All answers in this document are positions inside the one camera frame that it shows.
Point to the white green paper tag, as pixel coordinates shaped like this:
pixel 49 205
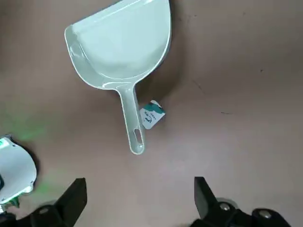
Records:
pixel 152 116

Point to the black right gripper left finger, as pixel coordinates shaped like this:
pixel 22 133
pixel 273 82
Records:
pixel 66 208

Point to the pale green plastic dustpan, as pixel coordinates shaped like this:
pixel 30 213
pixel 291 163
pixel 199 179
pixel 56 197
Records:
pixel 118 42

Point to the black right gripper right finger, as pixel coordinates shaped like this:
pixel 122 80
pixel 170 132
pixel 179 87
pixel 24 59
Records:
pixel 206 203

